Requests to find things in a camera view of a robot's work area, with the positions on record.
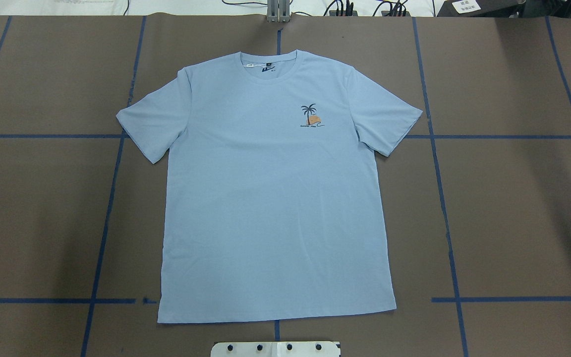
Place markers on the light blue t-shirt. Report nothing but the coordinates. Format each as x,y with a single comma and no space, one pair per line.
273,208

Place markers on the white camera mast pedestal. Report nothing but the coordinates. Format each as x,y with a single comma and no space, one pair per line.
277,349

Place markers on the aluminium frame post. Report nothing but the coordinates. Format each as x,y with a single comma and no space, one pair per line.
278,11

